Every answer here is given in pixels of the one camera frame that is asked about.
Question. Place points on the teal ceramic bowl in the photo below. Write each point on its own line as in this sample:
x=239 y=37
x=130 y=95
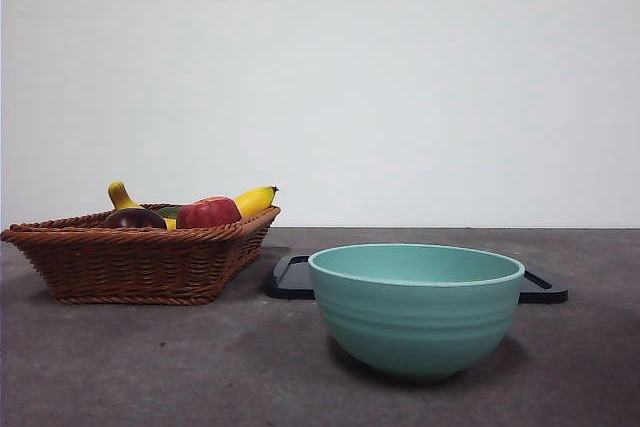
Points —
x=415 y=322

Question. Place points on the yellow banana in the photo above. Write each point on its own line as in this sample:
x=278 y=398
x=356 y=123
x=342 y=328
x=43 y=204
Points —
x=255 y=199

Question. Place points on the black rectangular tray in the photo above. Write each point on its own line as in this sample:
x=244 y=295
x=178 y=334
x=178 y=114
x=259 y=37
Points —
x=290 y=282

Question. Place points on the red apple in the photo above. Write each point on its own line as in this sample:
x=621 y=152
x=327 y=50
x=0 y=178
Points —
x=210 y=212

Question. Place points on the green fruit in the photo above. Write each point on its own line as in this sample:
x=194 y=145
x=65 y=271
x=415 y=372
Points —
x=169 y=212

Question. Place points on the brown wicker basket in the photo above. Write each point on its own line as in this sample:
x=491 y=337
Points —
x=125 y=267

